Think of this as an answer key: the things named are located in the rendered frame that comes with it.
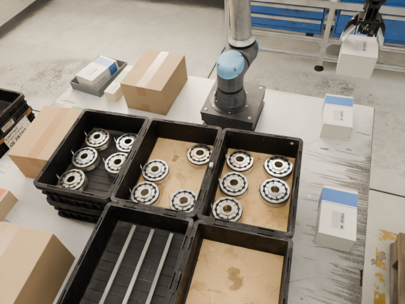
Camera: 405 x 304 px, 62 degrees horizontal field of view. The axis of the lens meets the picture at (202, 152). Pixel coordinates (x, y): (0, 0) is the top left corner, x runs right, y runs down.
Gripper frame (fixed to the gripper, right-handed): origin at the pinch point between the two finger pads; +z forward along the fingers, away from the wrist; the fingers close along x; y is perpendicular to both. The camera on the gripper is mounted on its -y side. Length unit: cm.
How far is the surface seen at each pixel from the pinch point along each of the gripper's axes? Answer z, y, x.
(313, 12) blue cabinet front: 62, -139, -27
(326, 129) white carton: 35.2, 10.3, -3.1
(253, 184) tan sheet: 28, 53, -25
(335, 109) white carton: 32.1, 0.2, -1.4
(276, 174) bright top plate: 25, 48, -18
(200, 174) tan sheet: 28, 55, -45
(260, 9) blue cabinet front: 64, -139, -68
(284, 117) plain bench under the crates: 41.1, 2.0, -22.9
